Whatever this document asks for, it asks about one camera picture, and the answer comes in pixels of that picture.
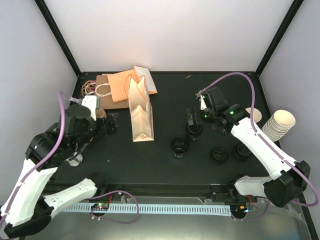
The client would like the black paper coffee cup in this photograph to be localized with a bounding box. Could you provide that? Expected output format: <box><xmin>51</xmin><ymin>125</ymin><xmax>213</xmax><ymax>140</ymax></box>
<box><xmin>185</xmin><ymin>124</ymin><xmax>203</xmax><ymax>143</ymax></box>

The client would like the printed white paper bag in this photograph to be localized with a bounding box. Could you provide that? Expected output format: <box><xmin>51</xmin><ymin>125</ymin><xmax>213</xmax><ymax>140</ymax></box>
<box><xmin>127</xmin><ymin>75</ymin><xmax>155</xmax><ymax>142</ymax></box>

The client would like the black plastic cup lid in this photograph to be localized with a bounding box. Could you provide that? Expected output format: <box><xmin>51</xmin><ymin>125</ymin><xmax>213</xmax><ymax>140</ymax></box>
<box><xmin>209</xmin><ymin>146</ymin><xmax>229</xmax><ymax>165</ymax></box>

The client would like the brown pulp cup carrier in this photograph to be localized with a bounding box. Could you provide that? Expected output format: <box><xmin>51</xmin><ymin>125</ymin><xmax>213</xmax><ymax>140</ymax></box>
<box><xmin>95</xmin><ymin>108</ymin><xmax>108</xmax><ymax>120</ymax></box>

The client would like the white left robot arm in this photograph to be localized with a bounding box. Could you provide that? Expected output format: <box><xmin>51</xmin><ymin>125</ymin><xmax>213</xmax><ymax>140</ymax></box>
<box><xmin>0</xmin><ymin>105</ymin><xmax>117</xmax><ymax>239</ymax></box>

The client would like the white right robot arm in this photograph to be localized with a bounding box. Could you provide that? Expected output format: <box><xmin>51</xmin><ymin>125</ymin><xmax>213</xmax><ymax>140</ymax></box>
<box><xmin>186</xmin><ymin>87</ymin><xmax>311</xmax><ymax>208</ymax></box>

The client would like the single paper coffee cup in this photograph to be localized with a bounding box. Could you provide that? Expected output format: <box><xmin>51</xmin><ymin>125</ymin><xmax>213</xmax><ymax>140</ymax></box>
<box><xmin>253</xmin><ymin>108</ymin><xmax>262</xmax><ymax>123</ymax></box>

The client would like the brown kraft paper bag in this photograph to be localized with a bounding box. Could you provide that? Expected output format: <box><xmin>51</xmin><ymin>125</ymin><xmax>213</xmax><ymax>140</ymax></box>
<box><xmin>81</xmin><ymin>74</ymin><xmax>129</xmax><ymax>110</ymax></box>

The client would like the orange kraft paper bag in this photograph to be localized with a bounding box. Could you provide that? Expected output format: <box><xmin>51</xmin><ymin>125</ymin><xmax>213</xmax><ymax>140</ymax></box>
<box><xmin>107</xmin><ymin>65</ymin><xmax>158</xmax><ymax>103</ymax></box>

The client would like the stack of paper cups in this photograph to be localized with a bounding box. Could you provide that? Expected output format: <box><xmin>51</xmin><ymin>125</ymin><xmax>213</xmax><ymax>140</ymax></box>
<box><xmin>262</xmin><ymin>109</ymin><xmax>296</xmax><ymax>142</ymax></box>

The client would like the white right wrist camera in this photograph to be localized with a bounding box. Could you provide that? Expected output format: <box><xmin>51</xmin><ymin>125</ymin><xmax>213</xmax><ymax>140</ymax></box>
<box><xmin>196</xmin><ymin>91</ymin><xmax>212</xmax><ymax>111</ymax></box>

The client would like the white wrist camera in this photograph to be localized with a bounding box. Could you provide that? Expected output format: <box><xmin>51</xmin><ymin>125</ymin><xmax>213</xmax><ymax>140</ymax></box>
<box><xmin>81</xmin><ymin>95</ymin><xmax>100</xmax><ymax>121</ymax></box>
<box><xmin>196</xmin><ymin>91</ymin><xmax>212</xmax><ymax>111</ymax></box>

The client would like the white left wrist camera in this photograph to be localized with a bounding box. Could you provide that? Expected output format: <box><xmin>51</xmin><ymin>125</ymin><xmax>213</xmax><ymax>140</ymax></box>
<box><xmin>81</xmin><ymin>95</ymin><xmax>100</xmax><ymax>121</ymax></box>

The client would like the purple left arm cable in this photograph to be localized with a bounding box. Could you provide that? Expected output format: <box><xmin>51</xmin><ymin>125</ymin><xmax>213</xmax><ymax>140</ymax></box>
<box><xmin>0</xmin><ymin>90</ymin><xmax>142</xmax><ymax>231</ymax></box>

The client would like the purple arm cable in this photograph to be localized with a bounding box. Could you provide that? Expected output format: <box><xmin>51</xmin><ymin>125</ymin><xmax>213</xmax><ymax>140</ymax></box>
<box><xmin>195</xmin><ymin>72</ymin><xmax>319</xmax><ymax>207</ymax></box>
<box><xmin>0</xmin><ymin>90</ymin><xmax>142</xmax><ymax>231</ymax></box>

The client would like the white slotted cable rail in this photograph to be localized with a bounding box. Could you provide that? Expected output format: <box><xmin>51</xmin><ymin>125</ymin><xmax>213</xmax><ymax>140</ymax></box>
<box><xmin>64</xmin><ymin>202</ymin><xmax>231</xmax><ymax>217</ymax></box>

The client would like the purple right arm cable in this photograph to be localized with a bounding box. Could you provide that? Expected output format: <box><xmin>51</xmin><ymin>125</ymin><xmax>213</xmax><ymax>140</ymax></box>
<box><xmin>195</xmin><ymin>72</ymin><xmax>319</xmax><ymax>207</ymax></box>

